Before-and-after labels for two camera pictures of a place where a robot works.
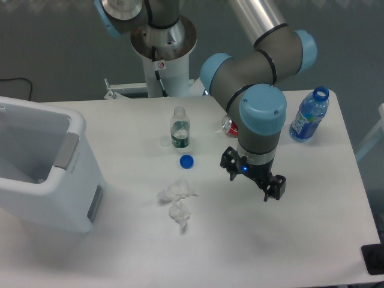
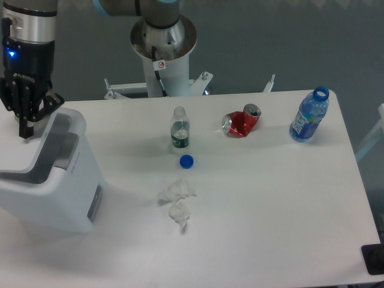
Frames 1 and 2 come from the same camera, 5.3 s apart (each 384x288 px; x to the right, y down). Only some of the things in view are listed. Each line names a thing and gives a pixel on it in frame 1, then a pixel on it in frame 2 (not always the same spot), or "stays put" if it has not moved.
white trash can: x=50 y=173 stays put
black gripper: x=273 y=186 → x=28 y=69
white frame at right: x=377 y=135 stays put
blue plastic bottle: x=312 y=110 stays put
